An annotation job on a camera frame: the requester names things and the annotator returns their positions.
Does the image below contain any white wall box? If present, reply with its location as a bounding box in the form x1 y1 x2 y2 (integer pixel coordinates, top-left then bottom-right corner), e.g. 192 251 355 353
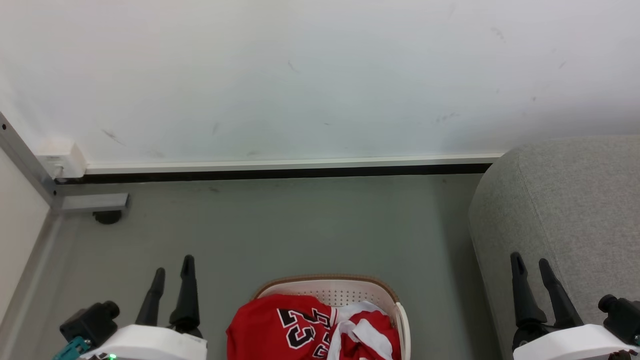
36 141 87 180

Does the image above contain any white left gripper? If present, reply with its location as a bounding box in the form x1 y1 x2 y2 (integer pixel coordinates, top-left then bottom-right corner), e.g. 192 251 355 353
80 255 208 360

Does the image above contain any grey aluminium frame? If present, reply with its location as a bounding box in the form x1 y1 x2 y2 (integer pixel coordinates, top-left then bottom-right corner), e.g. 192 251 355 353
0 111 131 360

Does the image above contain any teal cable connector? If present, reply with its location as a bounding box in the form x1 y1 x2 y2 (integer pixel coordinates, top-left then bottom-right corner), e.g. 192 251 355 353
52 336 91 360

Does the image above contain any grey fabric ottoman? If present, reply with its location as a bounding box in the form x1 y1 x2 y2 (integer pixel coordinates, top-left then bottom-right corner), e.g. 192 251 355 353
468 135 640 360

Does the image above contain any white baseboard strip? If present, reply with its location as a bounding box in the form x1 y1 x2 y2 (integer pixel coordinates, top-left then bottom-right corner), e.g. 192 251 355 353
85 153 505 175

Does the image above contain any red basketball jersey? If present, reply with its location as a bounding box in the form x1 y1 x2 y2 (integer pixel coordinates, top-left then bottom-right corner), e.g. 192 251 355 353
226 294 402 360

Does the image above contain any white perforated laundry basket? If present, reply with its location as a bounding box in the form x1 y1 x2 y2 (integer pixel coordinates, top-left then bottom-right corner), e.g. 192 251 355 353
251 274 412 360

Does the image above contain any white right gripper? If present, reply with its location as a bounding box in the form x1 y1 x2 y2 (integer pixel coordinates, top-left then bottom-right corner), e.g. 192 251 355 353
510 252 640 360

